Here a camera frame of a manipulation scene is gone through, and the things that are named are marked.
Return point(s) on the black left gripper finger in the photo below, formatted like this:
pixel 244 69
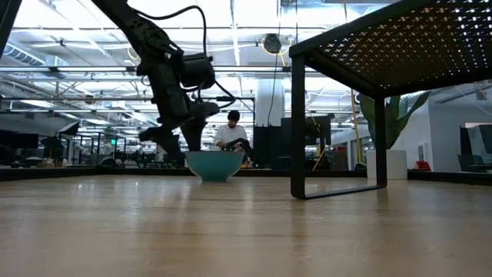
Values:
pixel 165 142
pixel 193 134

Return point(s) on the black background robot arm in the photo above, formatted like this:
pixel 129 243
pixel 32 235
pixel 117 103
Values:
pixel 240 144

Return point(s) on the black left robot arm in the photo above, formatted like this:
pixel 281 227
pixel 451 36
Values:
pixel 134 27

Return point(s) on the person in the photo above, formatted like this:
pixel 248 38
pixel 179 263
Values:
pixel 230 132

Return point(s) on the blue patterned teal bowl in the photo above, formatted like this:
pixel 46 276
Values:
pixel 215 165

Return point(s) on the black background cabinet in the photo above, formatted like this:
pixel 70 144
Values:
pixel 269 142

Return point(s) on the black perforated metal rack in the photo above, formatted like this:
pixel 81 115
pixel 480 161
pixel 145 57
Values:
pixel 298 115

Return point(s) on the green leafy plant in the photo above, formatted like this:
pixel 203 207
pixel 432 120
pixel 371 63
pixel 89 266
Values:
pixel 396 119

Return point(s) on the white plant pot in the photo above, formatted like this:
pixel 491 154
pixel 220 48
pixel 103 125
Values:
pixel 396 165

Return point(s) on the small red object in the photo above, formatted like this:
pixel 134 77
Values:
pixel 423 166

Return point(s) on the dark screen panel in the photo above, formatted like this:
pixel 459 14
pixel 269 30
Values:
pixel 476 146

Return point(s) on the black background station frame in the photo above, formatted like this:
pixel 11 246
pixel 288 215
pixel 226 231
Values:
pixel 246 99

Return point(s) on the black aluminium table frame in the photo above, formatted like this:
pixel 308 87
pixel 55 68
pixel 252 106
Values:
pixel 38 173

